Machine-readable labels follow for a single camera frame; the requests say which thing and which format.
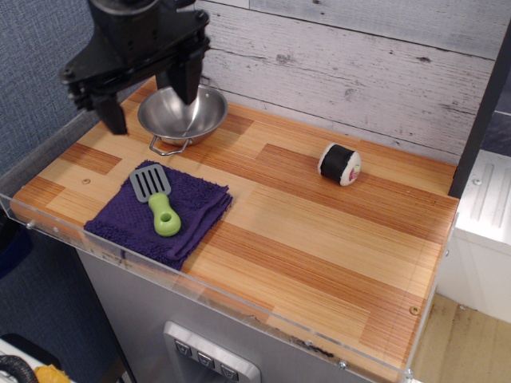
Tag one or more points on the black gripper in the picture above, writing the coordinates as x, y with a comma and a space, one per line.
131, 42

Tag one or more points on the grey spatula with green handle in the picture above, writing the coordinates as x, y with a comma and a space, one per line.
151, 186

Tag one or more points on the plush sushi roll toy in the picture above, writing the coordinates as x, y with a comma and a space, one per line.
340, 164

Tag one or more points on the folded purple towel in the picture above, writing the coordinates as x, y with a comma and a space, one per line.
129, 223

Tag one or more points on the silver dispenser panel with buttons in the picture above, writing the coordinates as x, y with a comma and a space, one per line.
209, 355

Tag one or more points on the yellow and black object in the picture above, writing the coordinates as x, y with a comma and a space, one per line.
51, 374

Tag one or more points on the white ribbed side cabinet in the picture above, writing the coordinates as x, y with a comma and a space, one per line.
476, 269

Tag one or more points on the dark vertical corner post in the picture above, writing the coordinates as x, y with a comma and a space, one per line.
163, 80

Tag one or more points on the stainless steel bowl with handles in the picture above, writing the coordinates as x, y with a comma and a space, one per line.
175, 125

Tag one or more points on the clear acrylic guard rail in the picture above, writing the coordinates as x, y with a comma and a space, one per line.
308, 280

